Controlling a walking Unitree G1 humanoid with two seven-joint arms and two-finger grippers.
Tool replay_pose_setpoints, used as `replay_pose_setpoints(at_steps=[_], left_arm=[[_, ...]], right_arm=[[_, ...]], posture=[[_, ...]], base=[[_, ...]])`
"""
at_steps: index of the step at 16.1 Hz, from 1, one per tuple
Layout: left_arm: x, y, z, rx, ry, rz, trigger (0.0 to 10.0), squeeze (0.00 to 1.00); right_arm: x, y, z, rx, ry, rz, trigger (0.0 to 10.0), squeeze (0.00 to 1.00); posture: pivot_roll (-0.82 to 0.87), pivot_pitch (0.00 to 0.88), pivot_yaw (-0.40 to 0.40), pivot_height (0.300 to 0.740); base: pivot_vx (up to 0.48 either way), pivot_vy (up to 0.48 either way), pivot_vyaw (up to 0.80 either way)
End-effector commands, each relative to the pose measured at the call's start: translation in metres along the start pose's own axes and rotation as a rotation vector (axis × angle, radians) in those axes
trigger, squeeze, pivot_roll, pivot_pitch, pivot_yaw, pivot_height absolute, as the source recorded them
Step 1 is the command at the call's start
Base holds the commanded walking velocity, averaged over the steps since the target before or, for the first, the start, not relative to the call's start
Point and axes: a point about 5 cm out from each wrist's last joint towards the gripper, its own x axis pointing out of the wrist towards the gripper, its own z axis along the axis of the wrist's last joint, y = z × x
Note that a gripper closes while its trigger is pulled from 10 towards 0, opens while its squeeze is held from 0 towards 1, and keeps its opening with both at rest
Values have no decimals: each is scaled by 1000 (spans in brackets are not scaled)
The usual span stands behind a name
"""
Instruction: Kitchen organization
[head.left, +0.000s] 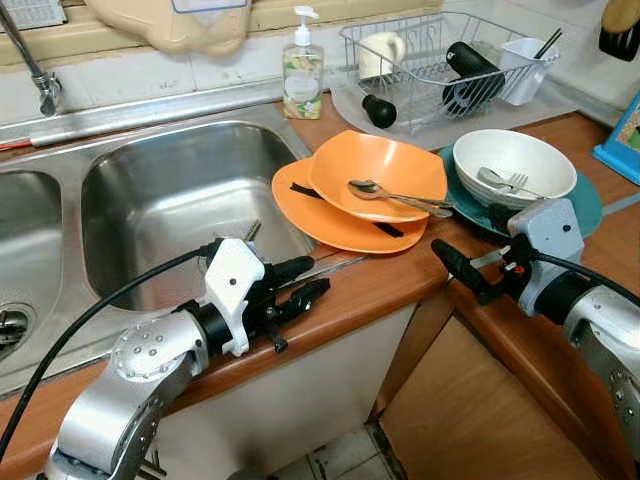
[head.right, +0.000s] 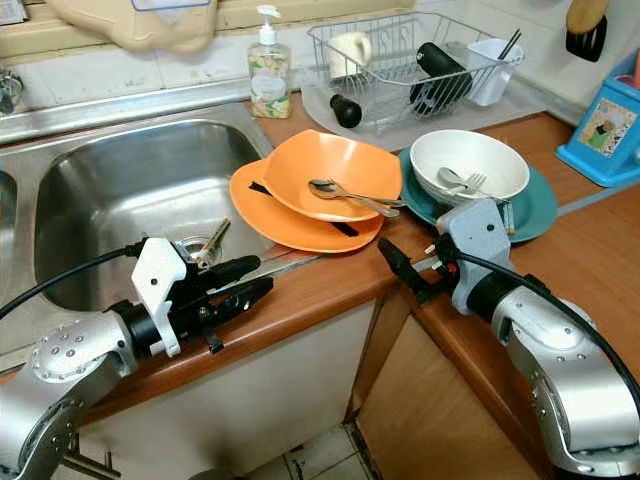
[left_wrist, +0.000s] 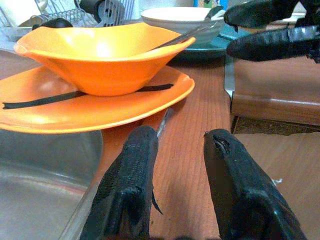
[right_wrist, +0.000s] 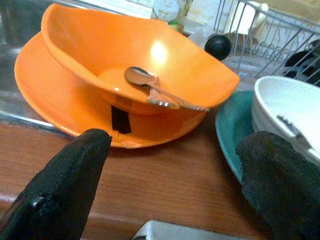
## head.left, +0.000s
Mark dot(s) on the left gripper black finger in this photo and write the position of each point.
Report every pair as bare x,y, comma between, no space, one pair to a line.
308,297
290,270

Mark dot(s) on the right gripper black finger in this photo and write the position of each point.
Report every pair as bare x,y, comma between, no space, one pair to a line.
476,288
458,258

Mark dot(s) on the long steel spoon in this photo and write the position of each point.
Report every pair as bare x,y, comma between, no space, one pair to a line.
362,187

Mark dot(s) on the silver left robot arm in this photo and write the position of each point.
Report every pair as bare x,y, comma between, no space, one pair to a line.
140,350

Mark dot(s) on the brass metal utensil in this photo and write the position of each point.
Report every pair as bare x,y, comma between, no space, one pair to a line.
253,230

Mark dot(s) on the orange flat plate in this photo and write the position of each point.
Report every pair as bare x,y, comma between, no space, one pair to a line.
330,225

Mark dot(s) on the black flat utensil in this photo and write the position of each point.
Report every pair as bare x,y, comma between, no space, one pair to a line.
310,192

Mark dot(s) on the short steel spoon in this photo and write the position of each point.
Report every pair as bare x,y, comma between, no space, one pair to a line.
488,178

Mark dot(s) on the steel fork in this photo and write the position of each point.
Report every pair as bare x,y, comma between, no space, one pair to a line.
515,183

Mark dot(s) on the teal plate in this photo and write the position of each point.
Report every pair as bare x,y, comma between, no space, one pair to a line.
590,200

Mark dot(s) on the wooden cabinet door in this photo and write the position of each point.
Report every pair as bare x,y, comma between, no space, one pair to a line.
470,410

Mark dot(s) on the orange deep plate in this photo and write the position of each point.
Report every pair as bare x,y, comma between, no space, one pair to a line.
385,160

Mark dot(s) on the white bowl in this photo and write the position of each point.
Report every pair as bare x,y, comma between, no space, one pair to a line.
520,150

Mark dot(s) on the stainless steel double sink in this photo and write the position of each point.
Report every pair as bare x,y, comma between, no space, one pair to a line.
170,200

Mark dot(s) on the small black round bottle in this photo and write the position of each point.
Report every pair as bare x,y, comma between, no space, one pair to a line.
380,112

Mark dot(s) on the blue box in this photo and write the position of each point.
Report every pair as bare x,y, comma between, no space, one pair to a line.
620,150

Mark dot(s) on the grey drain tray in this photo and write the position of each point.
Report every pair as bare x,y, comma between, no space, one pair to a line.
345,108

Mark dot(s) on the soap pump bottle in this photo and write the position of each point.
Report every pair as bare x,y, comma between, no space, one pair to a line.
302,85

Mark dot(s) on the white cutlery holder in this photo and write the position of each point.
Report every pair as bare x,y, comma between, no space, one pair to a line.
520,75

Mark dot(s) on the cream mug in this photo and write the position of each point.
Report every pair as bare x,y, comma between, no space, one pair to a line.
378,55

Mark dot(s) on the dark chopstick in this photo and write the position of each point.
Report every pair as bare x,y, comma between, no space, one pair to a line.
548,43

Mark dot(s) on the steel sink drain strainer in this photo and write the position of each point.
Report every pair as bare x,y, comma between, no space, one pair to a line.
8,330

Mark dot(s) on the beige plastic board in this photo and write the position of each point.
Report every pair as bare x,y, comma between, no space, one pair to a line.
170,25

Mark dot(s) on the steel faucet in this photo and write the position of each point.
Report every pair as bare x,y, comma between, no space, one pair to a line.
48,95

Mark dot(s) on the thin red strip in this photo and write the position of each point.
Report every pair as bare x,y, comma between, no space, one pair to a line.
8,146

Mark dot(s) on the white window vent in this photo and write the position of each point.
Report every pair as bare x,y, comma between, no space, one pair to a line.
30,12

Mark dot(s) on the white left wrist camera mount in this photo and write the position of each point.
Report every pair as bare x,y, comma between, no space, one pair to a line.
235,280

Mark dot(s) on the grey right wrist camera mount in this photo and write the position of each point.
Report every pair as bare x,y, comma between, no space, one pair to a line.
545,240

